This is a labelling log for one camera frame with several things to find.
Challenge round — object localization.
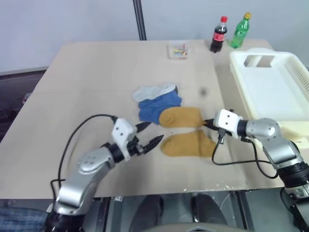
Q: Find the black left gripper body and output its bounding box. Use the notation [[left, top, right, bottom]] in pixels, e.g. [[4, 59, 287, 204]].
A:
[[126, 137, 149, 157]]

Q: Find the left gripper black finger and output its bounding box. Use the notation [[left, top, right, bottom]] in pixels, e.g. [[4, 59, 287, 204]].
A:
[[144, 134, 165, 153], [135, 121, 151, 133]]

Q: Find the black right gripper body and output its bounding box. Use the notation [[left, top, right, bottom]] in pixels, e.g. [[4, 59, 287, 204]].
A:
[[209, 118, 221, 133]]

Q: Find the mustard yellow sock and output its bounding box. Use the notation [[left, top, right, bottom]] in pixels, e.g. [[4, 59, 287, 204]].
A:
[[160, 130, 218, 159], [159, 107, 211, 129]]

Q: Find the blue sock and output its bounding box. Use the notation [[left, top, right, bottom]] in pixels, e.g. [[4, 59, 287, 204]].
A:
[[138, 91, 183, 125]]

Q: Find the grey and white sock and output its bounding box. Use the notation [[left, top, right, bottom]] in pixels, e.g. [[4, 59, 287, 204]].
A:
[[132, 82, 177, 102]]

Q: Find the white plastic basket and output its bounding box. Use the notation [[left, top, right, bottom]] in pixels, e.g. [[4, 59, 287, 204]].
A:
[[228, 49, 309, 147]]

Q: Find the clear box of coloured pins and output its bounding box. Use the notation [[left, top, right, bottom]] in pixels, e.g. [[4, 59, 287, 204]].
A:
[[168, 42, 192, 60]]

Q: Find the dark rounded shape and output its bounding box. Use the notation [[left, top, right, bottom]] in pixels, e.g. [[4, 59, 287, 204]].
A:
[[191, 193, 228, 228]]

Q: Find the cola bottle with red cap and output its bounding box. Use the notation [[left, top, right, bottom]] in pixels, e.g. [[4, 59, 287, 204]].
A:
[[209, 15, 229, 53]]

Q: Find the green bottle with yellow cap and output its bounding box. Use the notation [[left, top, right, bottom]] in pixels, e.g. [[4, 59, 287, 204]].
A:
[[229, 12, 253, 48]]

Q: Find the grey rounded robot body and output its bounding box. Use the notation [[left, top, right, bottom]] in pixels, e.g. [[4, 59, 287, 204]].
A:
[[154, 221, 244, 232]]

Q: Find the blue checked fabric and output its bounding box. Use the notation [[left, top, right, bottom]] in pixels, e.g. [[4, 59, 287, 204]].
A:
[[0, 204, 49, 232]]

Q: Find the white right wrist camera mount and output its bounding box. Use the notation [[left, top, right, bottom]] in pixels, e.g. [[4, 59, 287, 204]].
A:
[[213, 108, 244, 139]]

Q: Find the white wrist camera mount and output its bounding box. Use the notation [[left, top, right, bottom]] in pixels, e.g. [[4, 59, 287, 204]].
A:
[[111, 117, 137, 162], [213, 108, 244, 139]]

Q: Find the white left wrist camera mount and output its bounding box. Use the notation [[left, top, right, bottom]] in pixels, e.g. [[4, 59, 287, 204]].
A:
[[111, 117, 137, 162]]

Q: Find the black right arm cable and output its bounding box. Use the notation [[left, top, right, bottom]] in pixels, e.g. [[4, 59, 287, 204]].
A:
[[211, 129, 280, 179]]

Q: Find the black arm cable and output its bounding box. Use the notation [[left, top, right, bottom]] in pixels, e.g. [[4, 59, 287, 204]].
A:
[[211, 129, 280, 179], [49, 114, 119, 201]]

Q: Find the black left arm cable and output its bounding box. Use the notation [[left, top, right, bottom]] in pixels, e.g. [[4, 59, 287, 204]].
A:
[[49, 114, 119, 201]]

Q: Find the thin white cable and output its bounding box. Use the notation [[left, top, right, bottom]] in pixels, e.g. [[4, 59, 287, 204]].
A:
[[220, 192, 233, 209]]

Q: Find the grey metal table frame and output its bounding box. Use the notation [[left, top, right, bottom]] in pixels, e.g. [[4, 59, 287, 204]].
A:
[[0, 188, 288, 232]]

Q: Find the black metal post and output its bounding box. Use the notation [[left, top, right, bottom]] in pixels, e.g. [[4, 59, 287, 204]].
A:
[[132, 0, 148, 41]]

